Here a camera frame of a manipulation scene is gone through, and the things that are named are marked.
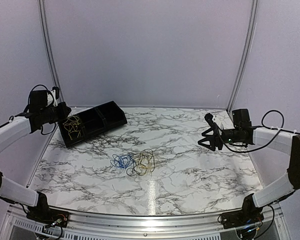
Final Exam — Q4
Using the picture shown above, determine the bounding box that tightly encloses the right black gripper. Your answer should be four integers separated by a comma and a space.
198, 127, 241, 152

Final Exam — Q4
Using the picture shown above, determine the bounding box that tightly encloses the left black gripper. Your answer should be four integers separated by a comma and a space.
39, 101, 71, 124

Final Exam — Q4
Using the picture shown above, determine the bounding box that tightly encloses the yellow cable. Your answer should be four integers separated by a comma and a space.
62, 115, 83, 141
134, 152, 156, 176

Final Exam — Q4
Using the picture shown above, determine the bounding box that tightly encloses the blue cable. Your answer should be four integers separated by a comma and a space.
110, 153, 137, 171

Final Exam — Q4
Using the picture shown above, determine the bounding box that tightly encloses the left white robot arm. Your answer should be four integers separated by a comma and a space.
0, 86, 71, 223

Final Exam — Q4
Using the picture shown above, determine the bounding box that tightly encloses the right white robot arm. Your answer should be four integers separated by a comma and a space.
197, 108, 300, 224

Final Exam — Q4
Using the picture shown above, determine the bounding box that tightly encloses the black three-compartment bin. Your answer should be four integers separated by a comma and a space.
58, 101, 127, 148

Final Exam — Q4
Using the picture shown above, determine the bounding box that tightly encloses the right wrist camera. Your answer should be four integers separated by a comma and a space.
204, 113, 219, 129

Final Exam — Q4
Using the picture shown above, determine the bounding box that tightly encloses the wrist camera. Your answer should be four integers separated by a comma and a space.
47, 86, 60, 107
204, 113, 219, 129

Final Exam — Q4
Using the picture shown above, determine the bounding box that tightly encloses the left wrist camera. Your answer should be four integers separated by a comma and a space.
47, 86, 60, 107

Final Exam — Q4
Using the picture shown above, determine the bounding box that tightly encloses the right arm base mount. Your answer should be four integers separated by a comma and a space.
217, 210, 264, 229

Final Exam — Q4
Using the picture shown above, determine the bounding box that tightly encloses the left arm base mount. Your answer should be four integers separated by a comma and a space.
26, 206, 70, 228

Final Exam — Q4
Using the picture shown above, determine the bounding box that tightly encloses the left aluminium frame post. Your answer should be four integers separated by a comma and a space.
38, 0, 67, 112

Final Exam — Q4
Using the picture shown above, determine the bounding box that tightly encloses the aluminium frame post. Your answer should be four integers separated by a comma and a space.
38, 0, 67, 112
226, 0, 260, 113

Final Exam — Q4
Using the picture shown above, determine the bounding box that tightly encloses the aluminium front rail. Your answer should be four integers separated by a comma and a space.
0, 204, 291, 240

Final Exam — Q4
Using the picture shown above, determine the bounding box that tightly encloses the right aluminium frame post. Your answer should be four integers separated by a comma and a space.
226, 0, 260, 113

